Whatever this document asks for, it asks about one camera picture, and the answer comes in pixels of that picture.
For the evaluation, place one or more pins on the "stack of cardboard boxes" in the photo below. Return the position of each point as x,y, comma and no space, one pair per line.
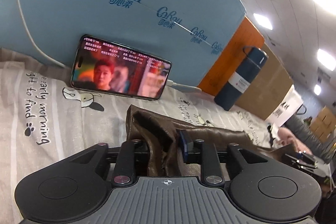
325,121

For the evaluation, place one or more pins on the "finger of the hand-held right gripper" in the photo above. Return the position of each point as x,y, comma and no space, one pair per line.
299,160

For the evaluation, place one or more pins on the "orange wooden board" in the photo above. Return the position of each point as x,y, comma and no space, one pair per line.
236,40

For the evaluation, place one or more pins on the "dark blue thermos bottle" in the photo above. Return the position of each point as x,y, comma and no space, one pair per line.
236,82

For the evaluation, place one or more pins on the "person's right hand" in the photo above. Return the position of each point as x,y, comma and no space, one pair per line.
287,138

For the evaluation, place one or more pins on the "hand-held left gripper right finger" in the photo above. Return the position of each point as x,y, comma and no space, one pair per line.
183,145

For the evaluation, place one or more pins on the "large brown cardboard box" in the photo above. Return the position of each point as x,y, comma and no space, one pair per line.
270,82

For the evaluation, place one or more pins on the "printed grey bedsheet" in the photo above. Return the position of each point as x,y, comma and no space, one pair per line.
52,108

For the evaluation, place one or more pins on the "person's right forearm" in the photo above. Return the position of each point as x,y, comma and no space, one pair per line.
307,134

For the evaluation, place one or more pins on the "white paper sign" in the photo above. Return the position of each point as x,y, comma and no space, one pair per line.
286,106

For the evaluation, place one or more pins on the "smartphone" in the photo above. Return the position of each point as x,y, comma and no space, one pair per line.
118,71

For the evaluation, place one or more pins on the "brown leather garment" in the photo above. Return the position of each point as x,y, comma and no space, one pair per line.
157,132

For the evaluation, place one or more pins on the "light blue carton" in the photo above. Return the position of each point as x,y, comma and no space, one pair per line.
105,16

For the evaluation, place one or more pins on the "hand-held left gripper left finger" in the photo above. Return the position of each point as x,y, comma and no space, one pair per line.
128,153

